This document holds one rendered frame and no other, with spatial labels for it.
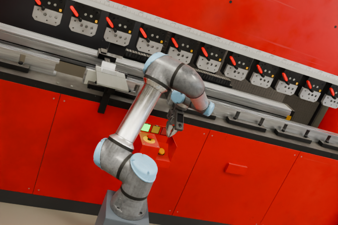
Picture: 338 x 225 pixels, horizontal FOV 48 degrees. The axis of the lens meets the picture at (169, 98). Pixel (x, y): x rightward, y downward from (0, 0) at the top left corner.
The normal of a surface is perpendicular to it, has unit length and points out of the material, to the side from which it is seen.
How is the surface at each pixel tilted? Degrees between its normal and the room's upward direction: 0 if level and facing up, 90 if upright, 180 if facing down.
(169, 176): 90
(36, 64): 90
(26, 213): 0
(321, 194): 90
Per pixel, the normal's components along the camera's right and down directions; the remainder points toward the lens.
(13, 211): 0.34, -0.88
